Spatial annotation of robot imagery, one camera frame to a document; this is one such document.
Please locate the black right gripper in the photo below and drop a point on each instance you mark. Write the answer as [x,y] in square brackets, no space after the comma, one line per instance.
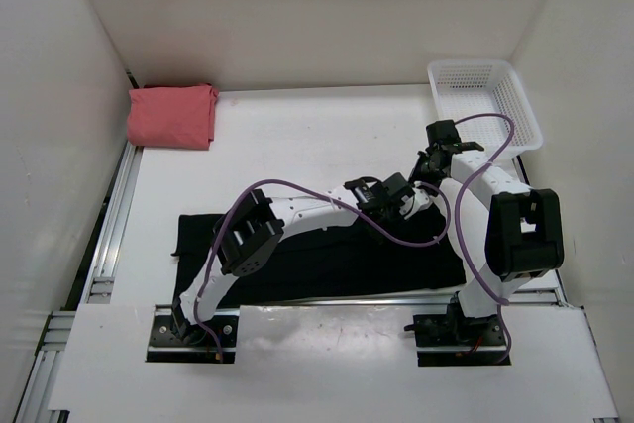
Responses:
[423,157]

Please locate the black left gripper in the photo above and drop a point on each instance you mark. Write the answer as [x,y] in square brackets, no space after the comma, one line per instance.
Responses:
[398,213]

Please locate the black t-shirt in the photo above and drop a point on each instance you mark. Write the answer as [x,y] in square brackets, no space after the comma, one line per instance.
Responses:
[349,261]

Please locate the pink t-shirt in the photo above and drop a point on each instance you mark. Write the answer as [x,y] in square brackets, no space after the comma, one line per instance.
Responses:
[172,117]

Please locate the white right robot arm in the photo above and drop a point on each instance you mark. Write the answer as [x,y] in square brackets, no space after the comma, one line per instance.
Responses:
[523,238]

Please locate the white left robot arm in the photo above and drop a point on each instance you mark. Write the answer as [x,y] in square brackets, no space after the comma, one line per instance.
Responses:
[273,211]

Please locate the white plastic basket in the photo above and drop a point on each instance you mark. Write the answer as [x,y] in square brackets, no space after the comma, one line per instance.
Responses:
[467,87]

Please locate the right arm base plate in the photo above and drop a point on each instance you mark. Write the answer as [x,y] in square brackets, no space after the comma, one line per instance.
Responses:
[442,341]

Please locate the aluminium table edge rail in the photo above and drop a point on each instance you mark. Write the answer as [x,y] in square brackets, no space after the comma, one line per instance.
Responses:
[545,290]

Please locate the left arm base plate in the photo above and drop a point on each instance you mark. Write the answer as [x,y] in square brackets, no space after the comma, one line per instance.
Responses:
[173,340]

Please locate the aluminium side frame rail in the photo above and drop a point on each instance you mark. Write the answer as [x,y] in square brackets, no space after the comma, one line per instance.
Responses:
[103,252]

